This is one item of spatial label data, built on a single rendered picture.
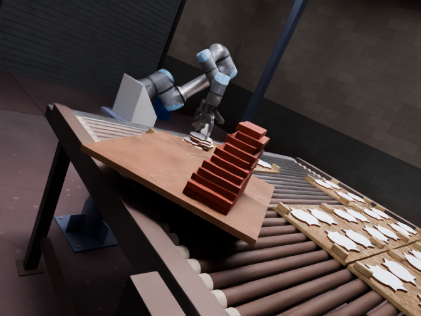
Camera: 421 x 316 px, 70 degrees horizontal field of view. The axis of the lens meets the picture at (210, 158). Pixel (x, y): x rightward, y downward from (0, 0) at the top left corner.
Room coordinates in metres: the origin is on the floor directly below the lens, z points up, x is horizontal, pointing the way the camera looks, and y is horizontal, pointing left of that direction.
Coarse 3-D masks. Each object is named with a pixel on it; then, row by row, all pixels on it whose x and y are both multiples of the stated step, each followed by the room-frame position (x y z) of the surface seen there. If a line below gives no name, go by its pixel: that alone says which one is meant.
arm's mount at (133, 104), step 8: (128, 80) 1.81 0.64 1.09; (136, 80) 1.76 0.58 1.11; (120, 88) 1.84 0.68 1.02; (128, 88) 1.79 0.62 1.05; (136, 88) 1.74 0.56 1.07; (144, 88) 1.71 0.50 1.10; (120, 96) 1.82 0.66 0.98; (128, 96) 1.77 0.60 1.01; (136, 96) 1.72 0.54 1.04; (144, 96) 1.72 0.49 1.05; (120, 104) 1.81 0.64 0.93; (128, 104) 1.75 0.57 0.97; (136, 104) 1.70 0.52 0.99; (144, 104) 1.74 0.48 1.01; (120, 112) 1.79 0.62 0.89; (128, 112) 1.73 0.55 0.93; (136, 112) 1.71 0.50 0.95; (144, 112) 1.75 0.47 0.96; (152, 112) 1.79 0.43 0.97; (128, 120) 1.71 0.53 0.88; (136, 120) 1.73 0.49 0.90; (144, 120) 1.77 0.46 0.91; (152, 120) 1.81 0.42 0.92
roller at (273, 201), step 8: (136, 192) 0.83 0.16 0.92; (144, 200) 0.83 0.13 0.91; (152, 200) 0.85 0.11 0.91; (272, 200) 1.33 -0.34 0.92; (280, 200) 1.38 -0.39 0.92; (288, 200) 1.43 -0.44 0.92; (296, 200) 1.49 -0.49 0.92; (304, 200) 1.56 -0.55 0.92; (312, 200) 1.62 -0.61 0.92; (320, 200) 1.70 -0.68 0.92
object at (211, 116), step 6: (204, 102) 1.57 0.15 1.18; (210, 102) 1.58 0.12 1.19; (198, 108) 1.61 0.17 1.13; (204, 108) 1.59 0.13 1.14; (210, 108) 1.60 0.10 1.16; (198, 114) 1.59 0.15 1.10; (204, 114) 1.56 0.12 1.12; (210, 114) 1.60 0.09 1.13; (198, 120) 1.57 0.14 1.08; (204, 120) 1.58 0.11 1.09; (210, 120) 1.59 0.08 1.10
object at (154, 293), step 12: (132, 276) 0.38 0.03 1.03; (144, 276) 0.39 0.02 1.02; (156, 276) 0.40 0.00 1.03; (132, 288) 0.36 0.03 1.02; (144, 288) 0.36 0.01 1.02; (156, 288) 0.37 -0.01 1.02; (168, 288) 0.38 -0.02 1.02; (120, 300) 0.37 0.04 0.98; (132, 300) 0.36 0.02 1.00; (144, 300) 0.34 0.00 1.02; (156, 300) 0.35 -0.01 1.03; (168, 300) 0.36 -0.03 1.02; (120, 312) 0.37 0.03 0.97; (132, 312) 0.35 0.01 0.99; (144, 312) 0.33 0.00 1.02; (156, 312) 0.33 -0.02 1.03; (168, 312) 0.34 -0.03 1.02; (180, 312) 0.35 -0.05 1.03
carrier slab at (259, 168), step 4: (212, 144) 1.82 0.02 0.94; (216, 144) 1.86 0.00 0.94; (220, 144) 1.91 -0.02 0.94; (256, 168) 1.71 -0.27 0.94; (260, 168) 1.75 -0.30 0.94; (264, 168) 1.80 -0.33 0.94; (272, 168) 1.89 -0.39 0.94; (260, 172) 1.71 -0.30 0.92; (264, 172) 1.75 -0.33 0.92; (268, 172) 1.78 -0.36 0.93; (272, 172) 1.81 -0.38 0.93; (276, 172) 1.85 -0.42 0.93
